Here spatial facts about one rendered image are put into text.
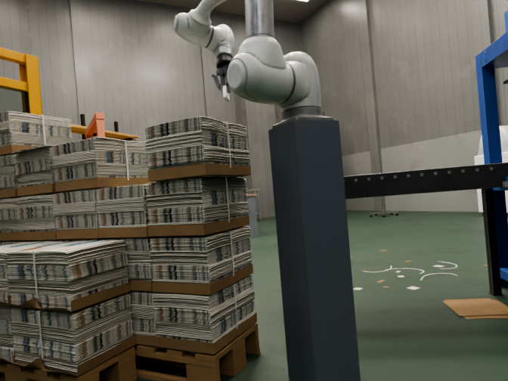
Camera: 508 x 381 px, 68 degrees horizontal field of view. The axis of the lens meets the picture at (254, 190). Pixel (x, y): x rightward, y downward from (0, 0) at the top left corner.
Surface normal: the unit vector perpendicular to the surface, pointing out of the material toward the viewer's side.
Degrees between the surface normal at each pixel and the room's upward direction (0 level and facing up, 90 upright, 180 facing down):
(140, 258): 90
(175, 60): 90
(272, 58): 91
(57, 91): 90
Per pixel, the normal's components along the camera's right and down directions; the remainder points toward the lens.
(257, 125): 0.43, -0.04
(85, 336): 0.89, -0.07
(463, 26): -0.90, 0.07
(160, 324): -0.45, 0.03
